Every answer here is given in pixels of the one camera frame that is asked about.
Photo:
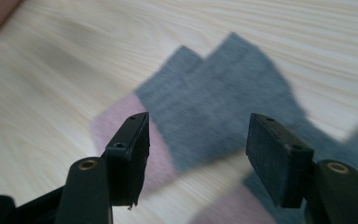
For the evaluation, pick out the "pinkish brown object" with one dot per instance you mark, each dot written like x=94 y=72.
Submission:
x=3 y=12

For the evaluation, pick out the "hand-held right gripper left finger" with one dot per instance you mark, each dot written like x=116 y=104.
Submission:
x=126 y=168

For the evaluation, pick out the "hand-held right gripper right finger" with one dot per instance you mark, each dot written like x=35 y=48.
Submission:
x=279 y=165

